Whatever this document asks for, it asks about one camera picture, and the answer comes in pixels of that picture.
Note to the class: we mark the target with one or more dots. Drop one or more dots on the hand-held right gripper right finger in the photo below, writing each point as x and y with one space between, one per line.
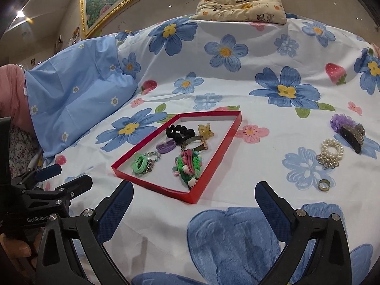
274 210

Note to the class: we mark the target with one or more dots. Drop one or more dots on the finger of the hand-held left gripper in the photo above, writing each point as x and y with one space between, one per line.
78 184
49 171

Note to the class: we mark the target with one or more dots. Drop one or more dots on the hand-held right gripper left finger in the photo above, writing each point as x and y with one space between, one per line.
114 210

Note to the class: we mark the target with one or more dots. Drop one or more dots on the red shallow box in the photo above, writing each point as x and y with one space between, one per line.
161 179

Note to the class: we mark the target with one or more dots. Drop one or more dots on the green and pink hair accessories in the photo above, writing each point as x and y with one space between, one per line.
185 169

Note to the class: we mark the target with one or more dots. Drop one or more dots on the person's left hand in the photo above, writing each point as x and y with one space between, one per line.
17 250

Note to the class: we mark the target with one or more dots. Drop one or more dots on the small-flowered dark cloth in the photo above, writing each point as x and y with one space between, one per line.
22 145

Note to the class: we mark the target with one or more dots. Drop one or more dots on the blue flowered pillow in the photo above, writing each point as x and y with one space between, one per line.
74 95

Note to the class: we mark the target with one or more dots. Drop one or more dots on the pink pillow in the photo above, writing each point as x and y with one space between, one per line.
12 95

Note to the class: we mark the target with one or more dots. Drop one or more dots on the floral bedsheet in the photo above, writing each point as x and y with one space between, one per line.
267 124

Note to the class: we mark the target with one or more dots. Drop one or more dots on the black scrunchie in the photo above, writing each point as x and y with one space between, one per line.
178 132

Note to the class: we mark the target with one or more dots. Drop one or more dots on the yellow hair claw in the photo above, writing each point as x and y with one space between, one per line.
206 130

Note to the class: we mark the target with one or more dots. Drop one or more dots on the purple flower claw clip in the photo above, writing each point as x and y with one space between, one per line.
351 135

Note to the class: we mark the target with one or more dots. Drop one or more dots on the cream panda cushion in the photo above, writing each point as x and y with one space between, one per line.
237 7

